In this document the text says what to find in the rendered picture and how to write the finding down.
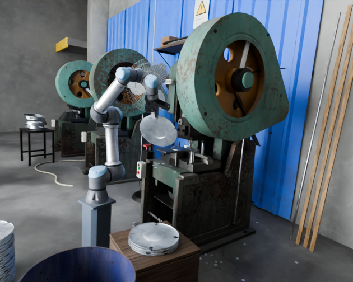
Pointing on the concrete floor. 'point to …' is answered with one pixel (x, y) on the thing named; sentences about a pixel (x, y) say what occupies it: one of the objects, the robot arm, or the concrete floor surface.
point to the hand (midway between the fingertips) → (157, 117)
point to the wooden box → (159, 271)
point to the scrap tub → (82, 267)
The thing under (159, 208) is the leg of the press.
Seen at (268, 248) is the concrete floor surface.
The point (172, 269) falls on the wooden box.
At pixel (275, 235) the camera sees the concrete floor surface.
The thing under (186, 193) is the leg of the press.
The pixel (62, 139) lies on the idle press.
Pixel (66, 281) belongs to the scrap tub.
